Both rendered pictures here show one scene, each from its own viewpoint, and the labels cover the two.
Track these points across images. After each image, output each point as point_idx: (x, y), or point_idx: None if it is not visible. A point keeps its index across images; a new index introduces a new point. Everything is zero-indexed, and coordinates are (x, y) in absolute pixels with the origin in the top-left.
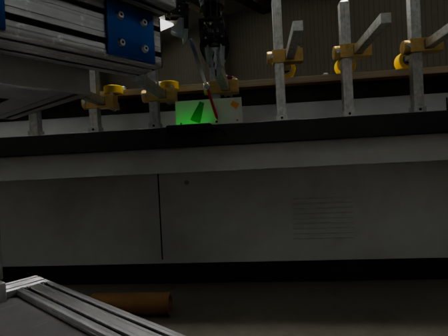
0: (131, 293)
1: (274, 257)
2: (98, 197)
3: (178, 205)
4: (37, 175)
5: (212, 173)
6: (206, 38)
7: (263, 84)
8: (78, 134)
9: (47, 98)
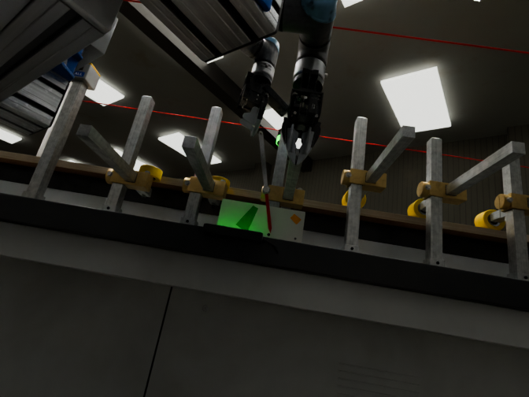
0: None
1: None
2: (82, 302)
3: (185, 337)
4: (9, 250)
5: (242, 302)
6: (295, 113)
7: (327, 208)
8: (86, 209)
9: (12, 20)
